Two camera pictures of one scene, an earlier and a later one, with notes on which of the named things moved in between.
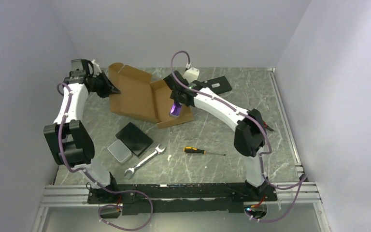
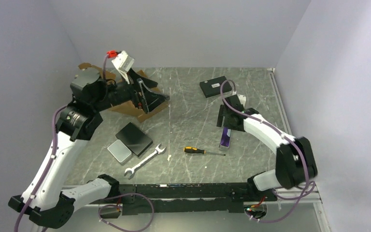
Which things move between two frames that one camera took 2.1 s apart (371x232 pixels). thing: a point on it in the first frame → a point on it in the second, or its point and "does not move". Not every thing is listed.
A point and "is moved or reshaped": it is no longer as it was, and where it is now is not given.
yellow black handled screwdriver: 194,150 does not move
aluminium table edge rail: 285,123 does not move
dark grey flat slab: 136,141 does not move
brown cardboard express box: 140,98 is moved or reshaped
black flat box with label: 219,85 does not move
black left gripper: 109,88 → 148,100
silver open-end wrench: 158,150 does not move
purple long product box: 175,109 → 225,140
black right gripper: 173,96 → 223,112
